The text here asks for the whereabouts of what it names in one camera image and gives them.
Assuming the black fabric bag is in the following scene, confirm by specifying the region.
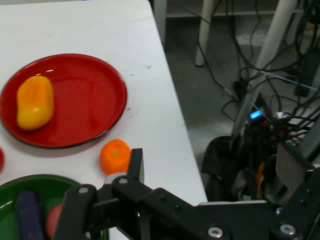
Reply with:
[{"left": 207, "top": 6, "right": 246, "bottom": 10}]
[{"left": 201, "top": 135, "right": 251, "bottom": 202}]

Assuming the white slanted table leg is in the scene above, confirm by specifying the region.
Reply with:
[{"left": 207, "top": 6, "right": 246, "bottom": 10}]
[
  {"left": 194, "top": 0, "right": 222, "bottom": 67},
  {"left": 231, "top": 0, "right": 300, "bottom": 141}
]

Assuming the yellow orange toy mango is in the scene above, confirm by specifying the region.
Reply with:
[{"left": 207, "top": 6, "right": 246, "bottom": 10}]
[{"left": 16, "top": 75, "right": 55, "bottom": 131}]

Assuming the black device with blue display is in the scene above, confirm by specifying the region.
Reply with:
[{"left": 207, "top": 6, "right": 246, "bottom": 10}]
[{"left": 246, "top": 106, "right": 270, "bottom": 126}]

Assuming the green round plate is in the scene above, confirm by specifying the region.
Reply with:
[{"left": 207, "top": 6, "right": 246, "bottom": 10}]
[{"left": 0, "top": 174, "right": 110, "bottom": 240}]

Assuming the dark purple toy eggplant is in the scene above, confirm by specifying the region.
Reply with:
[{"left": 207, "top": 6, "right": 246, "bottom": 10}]
[{"left": 15, "top": 190, "right": 46, "bottom": 240}]

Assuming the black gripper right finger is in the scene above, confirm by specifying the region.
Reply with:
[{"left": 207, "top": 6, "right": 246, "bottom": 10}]
[{"left": 111, "top": 148, "right": 198, "bottom": 221}]

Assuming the red toy fruit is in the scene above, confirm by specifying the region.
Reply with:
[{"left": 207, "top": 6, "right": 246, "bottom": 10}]
[{"left": 45, "top": 203, "right": 64, "bottom": 240}]

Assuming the black power adapter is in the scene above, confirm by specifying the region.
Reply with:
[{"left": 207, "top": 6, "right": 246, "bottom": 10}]
[{"left": 294, "top": 83, "right": 311, "bottom": 98}]

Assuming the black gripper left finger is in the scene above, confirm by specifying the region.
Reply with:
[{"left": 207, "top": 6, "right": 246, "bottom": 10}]
[{"left": 53, "top": 184, "right": 98, "bottom": 240}]

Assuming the orange toy carrot piece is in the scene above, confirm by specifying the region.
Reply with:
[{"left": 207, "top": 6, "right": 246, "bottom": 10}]
[{"left": 99, "top": 139, "right": 132, "bottom": 176}]

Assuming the red round plate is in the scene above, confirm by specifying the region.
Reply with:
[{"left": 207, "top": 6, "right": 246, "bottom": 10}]
[{"left": 0, "top": 53, "right": 128, "bottom": 150}]

